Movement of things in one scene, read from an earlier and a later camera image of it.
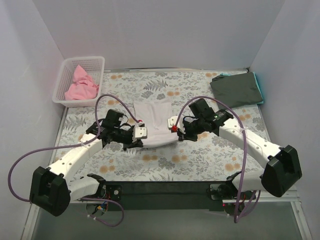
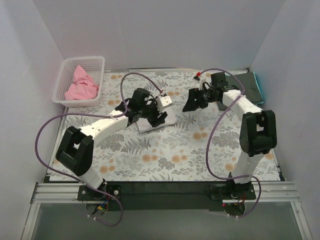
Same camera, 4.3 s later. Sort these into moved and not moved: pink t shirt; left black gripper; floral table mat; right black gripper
Moved: left black gripper; right black gripper
Not moved: floral table mat; pink t shirt
